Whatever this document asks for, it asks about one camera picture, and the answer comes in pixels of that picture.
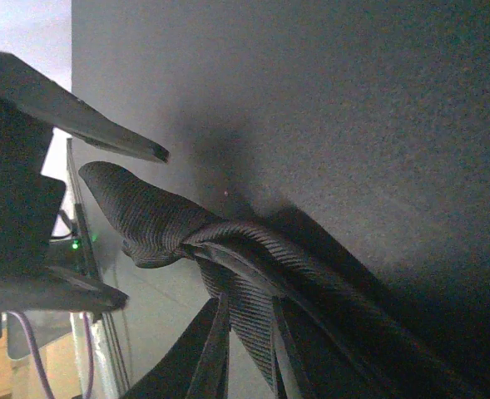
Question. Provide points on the black necktie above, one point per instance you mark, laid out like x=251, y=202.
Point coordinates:
x=315, y=327

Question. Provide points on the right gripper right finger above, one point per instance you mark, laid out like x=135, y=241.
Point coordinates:
x=58, y=289

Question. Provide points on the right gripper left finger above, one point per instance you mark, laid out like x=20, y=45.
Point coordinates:
x=37, y=95

